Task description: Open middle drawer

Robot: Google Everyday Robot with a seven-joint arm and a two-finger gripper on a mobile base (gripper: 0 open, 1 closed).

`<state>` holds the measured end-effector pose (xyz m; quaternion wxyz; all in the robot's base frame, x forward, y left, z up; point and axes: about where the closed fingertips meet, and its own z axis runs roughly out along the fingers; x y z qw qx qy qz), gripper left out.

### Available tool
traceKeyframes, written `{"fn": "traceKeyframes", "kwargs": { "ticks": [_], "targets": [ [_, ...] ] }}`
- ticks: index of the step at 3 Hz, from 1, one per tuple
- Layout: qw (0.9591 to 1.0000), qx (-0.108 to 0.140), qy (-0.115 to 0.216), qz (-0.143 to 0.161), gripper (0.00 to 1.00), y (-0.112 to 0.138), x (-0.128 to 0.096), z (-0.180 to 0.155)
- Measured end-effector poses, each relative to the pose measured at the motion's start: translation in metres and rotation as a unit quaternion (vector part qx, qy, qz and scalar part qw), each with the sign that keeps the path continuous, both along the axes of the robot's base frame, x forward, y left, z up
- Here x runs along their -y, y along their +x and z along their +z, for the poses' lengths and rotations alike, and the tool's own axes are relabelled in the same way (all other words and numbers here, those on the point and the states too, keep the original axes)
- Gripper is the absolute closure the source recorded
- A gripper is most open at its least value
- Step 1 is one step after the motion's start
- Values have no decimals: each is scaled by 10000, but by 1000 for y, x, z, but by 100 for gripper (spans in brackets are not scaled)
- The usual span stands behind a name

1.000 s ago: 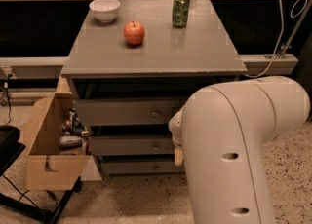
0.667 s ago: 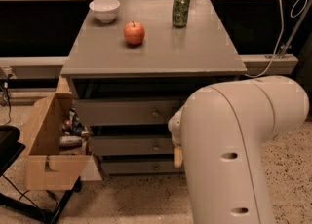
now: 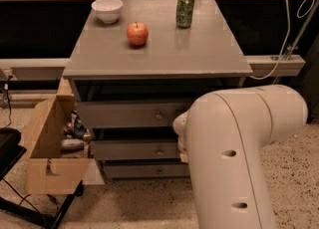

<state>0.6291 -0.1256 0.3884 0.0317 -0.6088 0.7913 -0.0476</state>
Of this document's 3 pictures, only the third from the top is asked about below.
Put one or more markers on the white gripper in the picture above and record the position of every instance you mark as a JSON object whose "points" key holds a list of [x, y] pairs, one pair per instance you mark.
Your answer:
{"points": [[179, 127]]}

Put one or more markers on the green soda can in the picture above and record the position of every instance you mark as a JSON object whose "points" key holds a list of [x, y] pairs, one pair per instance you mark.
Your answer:
{"points": [[184, 11]]}

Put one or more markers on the cardboard box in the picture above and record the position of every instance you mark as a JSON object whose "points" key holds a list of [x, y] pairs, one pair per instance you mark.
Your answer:
{"points": [[50, 169]]}

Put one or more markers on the grey drawer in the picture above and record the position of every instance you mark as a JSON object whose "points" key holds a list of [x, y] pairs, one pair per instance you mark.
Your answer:
{"points": [[118, 114], [134, 150], [117, 171]]}

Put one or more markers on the grey top drawer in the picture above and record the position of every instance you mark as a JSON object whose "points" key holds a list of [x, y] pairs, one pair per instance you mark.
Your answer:
{"points": [[118, 114]]}

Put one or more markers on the grey drawer cabinet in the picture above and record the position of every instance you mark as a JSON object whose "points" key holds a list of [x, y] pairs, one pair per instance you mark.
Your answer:
{"points": [[174, 64]]}

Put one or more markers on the white ceramic bowl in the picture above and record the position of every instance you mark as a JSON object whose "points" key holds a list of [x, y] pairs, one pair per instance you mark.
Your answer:
{"points": [[108, 11]]}

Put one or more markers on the red apple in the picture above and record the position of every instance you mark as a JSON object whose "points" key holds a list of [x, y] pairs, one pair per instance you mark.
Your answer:
{"points": [[137, 33]]}

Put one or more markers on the dark bottle in box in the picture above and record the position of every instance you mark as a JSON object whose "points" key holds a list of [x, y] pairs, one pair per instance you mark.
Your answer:
{"points": [[77, 126]]}

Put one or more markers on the grey bottom drawer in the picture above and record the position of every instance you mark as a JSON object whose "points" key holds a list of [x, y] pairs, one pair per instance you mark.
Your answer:
{"points": [[117, 171]]}

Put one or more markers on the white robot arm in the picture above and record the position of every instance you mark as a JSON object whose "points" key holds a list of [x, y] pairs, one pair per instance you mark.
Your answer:
{"points": [[220, 137]]}

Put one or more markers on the silver can in box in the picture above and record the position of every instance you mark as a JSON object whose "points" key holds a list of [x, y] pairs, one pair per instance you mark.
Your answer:
{"points": [[72, 144]]}

